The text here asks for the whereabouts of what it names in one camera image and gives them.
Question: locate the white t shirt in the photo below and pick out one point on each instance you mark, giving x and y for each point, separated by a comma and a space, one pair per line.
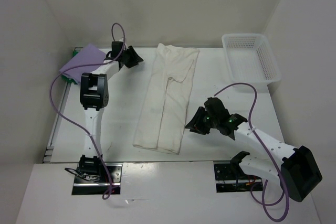
162, 120

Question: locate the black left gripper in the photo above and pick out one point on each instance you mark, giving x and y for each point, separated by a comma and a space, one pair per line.
136, 59

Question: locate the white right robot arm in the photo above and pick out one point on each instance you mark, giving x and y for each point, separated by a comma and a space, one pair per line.
262, 155

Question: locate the green t shirt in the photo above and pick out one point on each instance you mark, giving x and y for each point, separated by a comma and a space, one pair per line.
67, 79

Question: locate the aluminium table edge rail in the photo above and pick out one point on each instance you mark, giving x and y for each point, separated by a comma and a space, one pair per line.
65, 143

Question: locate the purple t shirt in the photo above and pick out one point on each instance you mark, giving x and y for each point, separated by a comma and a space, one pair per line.
88, 55

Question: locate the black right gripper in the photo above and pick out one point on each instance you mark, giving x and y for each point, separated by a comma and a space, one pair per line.
196, 125

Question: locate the white plastic basket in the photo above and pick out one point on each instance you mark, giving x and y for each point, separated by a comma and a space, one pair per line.
250, 59

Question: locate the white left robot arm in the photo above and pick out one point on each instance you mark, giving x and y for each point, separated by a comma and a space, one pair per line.
94, 97

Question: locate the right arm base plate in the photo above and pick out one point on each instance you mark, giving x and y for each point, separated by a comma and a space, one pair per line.
227, 181

